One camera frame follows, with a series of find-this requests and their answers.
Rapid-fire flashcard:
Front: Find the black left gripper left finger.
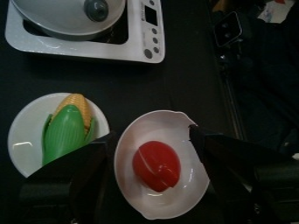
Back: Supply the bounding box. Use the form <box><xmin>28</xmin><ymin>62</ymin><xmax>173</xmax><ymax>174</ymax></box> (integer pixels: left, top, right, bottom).
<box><xmin>14</xmin><ymin>129</ymin><xmax>117</xmax><ymax>224</ymax></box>

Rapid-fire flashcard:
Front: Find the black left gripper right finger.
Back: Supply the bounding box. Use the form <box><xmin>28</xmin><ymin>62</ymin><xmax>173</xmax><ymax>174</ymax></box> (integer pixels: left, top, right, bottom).
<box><xmin>188</xmin><ymin>123</ymin><xmax>299</xmax><ymax>224</ymax></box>

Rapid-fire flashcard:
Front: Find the white toy kettle grey knob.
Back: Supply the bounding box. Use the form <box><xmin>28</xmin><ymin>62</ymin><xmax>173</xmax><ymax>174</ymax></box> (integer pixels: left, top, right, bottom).
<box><xmin>7</xmin><ymin>0</ymin><xmax>126</xmax><ymax>42</ymax></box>

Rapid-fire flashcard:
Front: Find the toy corn cob green husk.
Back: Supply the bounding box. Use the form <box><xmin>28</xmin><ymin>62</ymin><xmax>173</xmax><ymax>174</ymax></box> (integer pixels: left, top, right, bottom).
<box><xmin>41</xmin><ymin>93</ymin><xmax>98</xmax><ymax>167</ymax></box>

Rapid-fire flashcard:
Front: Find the white round plate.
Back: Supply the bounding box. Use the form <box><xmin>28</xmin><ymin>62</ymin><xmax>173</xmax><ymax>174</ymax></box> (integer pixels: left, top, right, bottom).
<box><xmin>6</xmin><ymin>92</ymin><xmax>110</xmax><ymax>179</ymax></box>

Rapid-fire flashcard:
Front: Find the red toy tomato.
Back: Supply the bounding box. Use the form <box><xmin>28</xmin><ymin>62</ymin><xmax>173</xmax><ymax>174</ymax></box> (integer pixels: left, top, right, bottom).
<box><xmin>132</xmin><ymin>140</ymin><xmax>182</xmax><ymax>193</ymax></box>

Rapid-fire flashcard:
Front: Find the white shallow bowl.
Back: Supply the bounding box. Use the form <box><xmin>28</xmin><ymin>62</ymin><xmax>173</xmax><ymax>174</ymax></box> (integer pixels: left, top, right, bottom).
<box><xmin>113</xmin><ymin>109</ymin><xmax>210</xmax><ymax>221</ymax></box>

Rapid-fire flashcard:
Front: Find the black box with white trim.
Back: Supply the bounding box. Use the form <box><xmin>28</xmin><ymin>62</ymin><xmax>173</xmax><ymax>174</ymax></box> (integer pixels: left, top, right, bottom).
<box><xmin>210</xmin><ymin>10</ymin><xmax>244</xmax><ymax>48</ymax></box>

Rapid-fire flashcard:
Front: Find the white toy induction stove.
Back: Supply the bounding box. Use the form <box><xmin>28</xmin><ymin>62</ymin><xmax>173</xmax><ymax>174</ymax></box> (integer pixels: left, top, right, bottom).
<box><xmin>3</xmin><ymin>0</ymin><xmax>165</xmax><ymax>64</ymax></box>

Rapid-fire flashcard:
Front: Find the white paper sheet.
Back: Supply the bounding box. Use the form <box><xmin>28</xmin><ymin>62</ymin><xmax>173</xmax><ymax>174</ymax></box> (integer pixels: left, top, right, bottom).
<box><xmin>256</xmin><ymin>0</ymin><xmax>296</xmax><ymax>25</ymax></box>

